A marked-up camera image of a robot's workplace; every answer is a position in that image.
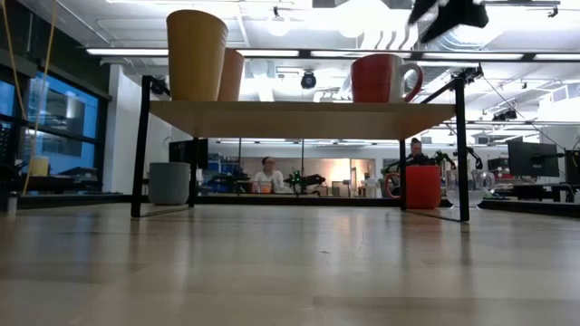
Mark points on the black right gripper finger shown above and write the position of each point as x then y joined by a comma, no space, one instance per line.
423,13
437,28

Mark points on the clear glass mug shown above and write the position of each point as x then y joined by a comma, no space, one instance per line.
480,188

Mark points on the terracotta cup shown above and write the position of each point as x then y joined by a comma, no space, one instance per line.
232,77

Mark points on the yellow cup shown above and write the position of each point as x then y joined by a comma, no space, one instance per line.
196,54

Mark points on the grey blue mug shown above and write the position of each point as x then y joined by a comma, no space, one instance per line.
169,183

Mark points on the background black robot arm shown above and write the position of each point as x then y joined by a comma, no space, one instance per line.
308,180

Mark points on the wooden shelf black metal legs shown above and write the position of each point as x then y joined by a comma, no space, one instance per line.
299,120

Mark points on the ceiling light strip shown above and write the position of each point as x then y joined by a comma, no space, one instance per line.
473,56
267,53
127,52

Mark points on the person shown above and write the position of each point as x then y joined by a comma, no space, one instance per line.
416,149
268,176

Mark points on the black round ceiling device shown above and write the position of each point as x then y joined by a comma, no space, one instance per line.
308,80

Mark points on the round ceiling lamp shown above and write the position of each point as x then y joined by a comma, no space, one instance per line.
277,25

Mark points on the black computer monitor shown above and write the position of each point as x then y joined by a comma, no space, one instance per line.
573,166
532,158

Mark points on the blue lit window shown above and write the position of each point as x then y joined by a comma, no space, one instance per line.
68,113

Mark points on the yellow container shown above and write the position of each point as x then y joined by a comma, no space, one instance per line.
39,166

